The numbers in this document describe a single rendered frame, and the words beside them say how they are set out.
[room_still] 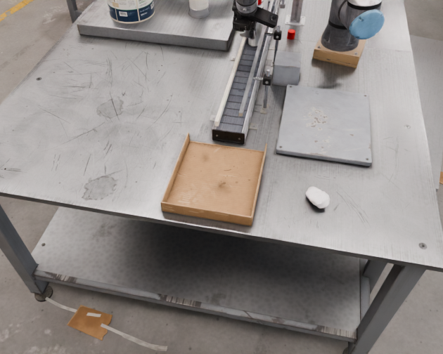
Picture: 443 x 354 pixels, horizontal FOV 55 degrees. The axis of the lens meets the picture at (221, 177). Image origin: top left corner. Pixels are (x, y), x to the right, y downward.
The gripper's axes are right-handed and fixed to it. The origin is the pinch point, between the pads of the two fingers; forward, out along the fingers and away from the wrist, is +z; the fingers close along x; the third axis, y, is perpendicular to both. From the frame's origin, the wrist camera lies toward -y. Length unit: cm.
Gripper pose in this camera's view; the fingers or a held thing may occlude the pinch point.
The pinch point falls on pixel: (254, 36)
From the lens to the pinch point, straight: 176.1
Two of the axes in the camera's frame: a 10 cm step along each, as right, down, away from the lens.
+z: 1.0, 2.2, 9.7
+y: -9.8, -1.5, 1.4
